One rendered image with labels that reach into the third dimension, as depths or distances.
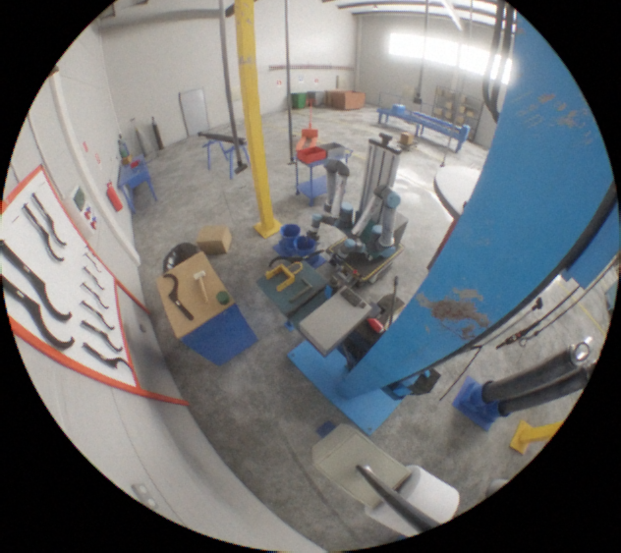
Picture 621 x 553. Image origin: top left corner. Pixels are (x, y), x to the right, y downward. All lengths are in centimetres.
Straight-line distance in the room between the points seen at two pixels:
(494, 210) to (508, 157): 8
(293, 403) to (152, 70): 1110
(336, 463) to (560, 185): 89
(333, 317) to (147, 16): 1150
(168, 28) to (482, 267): 1124
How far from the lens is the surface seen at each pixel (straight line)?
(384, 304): 168
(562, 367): 206
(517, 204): 34
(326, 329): 131
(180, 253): 296
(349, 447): 86
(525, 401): 263
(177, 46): 1100
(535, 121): 32
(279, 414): 243
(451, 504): 102
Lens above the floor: 241
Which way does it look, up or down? 46 degrees down
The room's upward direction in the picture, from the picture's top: straight up
